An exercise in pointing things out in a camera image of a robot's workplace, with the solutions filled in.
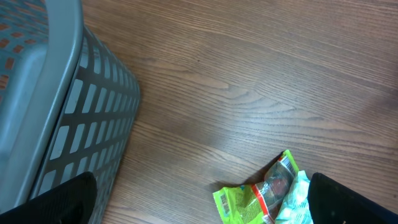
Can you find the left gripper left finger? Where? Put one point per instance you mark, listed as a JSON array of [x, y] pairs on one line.
[[71, 202]]

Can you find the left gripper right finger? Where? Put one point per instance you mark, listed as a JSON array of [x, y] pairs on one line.
[[332, 202]]

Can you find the green snack packet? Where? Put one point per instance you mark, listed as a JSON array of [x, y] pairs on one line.
[[258, 203]]

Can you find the grey plastic mesh basket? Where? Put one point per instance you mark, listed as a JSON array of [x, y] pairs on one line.
[[67, 102]]

